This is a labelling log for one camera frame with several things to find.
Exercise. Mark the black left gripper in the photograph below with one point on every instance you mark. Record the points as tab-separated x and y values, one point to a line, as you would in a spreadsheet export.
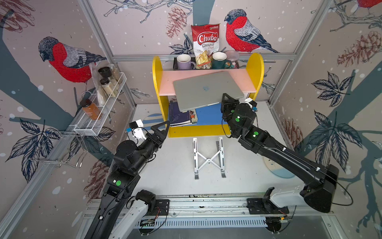
161	137

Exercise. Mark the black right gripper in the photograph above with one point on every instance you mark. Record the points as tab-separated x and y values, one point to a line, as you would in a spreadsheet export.
226	105

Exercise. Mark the silver laptop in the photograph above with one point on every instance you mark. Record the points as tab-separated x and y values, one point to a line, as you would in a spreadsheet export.
205	90

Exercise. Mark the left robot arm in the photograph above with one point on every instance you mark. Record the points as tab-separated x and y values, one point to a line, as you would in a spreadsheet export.
129	159

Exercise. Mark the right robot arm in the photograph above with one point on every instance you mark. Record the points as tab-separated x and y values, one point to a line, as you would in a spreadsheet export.
320	181

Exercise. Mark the silver folding laptop stand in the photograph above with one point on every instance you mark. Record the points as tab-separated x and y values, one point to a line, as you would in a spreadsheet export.
218	159

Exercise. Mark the black lid spice jar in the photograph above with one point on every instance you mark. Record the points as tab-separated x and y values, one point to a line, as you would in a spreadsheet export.
106	72
111	88

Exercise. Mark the blue striped round plate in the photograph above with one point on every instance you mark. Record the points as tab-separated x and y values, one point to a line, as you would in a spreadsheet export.
151	120

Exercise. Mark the dark blue book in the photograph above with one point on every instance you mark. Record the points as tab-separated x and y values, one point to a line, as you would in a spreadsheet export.
178	118

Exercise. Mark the yellow wooden shelf unit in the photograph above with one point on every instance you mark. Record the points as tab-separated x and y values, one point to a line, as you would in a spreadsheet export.
210	121

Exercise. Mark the dark green mug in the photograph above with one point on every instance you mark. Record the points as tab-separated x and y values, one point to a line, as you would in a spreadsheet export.
219	60

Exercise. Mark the lilac mug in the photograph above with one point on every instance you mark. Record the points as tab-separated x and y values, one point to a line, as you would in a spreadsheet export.
184	62

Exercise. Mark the red Chuba chips bag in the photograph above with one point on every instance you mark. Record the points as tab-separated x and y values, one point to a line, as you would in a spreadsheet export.
205	44

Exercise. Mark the black tray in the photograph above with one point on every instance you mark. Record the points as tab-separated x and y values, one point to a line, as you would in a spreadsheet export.
175	67

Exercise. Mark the orange spice jar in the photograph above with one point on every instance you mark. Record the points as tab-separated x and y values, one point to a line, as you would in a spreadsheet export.
90	108

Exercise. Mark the cream and blue plate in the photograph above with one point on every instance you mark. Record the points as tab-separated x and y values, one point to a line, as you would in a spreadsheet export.
276	169

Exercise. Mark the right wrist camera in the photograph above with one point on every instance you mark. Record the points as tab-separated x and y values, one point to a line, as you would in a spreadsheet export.
251	103

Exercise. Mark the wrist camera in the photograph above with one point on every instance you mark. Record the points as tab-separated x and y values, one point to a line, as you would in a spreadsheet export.
251	103
136	129

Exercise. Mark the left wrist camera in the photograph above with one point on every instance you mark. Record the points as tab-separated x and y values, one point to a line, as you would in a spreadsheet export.
136	129

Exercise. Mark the white wire spice rack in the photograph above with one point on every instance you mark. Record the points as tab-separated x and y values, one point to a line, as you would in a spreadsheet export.
92	127

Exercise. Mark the metal hook rail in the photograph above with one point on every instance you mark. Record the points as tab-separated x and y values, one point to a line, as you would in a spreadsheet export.
69	151

